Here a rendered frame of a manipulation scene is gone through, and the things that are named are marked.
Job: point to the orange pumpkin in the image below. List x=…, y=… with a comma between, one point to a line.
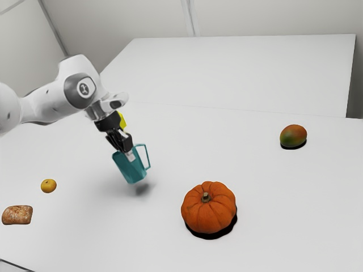
x=208, y=211

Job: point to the red green mango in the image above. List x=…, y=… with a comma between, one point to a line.
x=293, y=136

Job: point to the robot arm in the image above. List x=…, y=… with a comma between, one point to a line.
x=42, y=99

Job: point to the yellow block on gripper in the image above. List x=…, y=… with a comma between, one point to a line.
x=122, y=122

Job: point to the small yellow orange fruit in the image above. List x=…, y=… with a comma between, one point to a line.
x=48, y=186

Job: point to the brown bread loaf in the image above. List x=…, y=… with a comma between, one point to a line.
x=17, y=215

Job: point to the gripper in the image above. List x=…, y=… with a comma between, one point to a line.
x=107, y=123

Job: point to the teal faceted mug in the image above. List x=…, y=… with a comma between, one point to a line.
x=131, y=171

